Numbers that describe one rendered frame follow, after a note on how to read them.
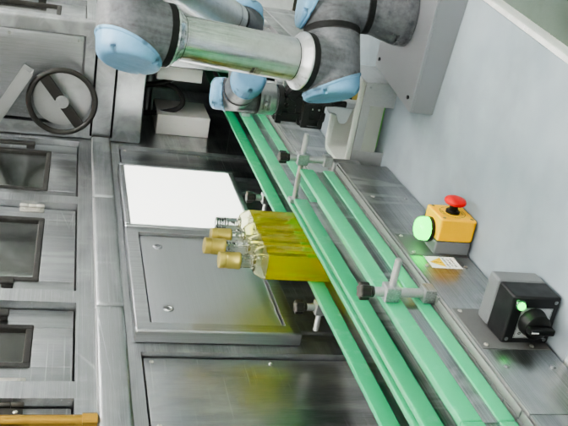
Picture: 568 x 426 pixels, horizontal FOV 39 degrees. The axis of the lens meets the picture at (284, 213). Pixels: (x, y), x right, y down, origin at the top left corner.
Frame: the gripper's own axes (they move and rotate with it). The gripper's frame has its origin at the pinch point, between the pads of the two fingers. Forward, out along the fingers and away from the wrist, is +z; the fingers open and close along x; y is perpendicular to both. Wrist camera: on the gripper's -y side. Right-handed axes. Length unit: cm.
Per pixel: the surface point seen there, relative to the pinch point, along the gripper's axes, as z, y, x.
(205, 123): -21, 39, -82
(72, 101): -65, 31, -70
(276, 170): -14.7, 22.5, -6.2
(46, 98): -73, 31, -70
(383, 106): 2.8, -2.1, 9.8
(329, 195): -13.3, 11.9, 31.1
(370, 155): 2.5, 10.2, 10.2
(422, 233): -4, 6, 58
